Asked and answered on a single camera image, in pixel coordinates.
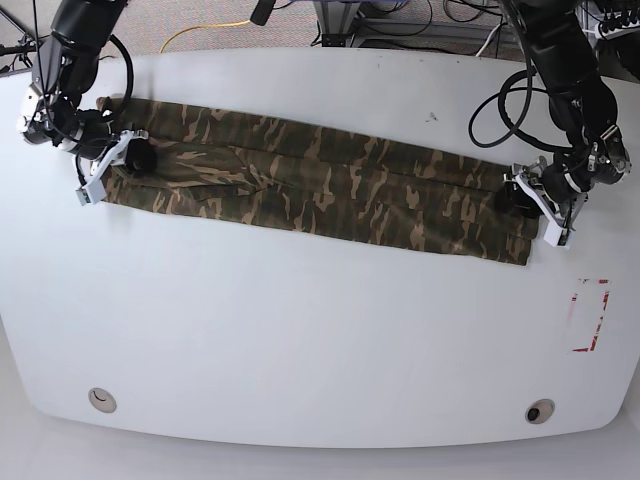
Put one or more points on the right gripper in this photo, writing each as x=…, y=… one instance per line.
x=89, y=135

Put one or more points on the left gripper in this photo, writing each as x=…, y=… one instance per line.
x=559, y=190

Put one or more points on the camouflage T-shirt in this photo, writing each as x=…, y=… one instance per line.
x=283, y=174

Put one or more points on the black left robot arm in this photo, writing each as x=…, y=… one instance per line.
x=581, y=105

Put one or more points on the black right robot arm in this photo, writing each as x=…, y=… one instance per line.
x=65, y=68

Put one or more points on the red tape rectangle marking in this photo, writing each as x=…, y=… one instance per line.
x=586, y=314

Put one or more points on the black tripod legs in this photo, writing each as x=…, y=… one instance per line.
x=18, y=42

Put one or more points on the white power strip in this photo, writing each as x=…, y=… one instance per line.
x=617, y=25

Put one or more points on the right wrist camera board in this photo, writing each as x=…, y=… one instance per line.
x=91, y=193

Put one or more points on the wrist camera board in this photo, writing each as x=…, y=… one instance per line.
x=558, y=236
x=91, y=193

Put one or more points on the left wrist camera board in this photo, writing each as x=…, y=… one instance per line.
x=558, y=236

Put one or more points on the right table cable grommet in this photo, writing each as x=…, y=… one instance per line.
x=540, y=411

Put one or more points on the table cable grommet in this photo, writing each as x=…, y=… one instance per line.
x=540, y=411
x=102, y=400

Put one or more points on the aluminium frame stand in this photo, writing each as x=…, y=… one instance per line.
x=352, y=23

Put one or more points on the left table cable grommet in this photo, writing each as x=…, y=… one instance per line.
x=102, y=400

